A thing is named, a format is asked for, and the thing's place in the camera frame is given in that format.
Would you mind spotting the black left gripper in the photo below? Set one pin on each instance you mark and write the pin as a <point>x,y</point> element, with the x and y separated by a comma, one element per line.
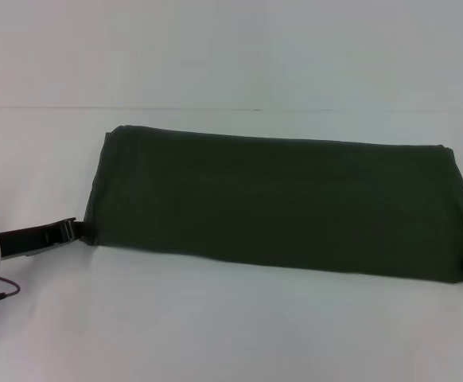
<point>36,236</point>

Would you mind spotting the dark green shirt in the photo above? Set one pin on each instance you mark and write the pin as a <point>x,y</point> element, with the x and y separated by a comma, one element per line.
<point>275,199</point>

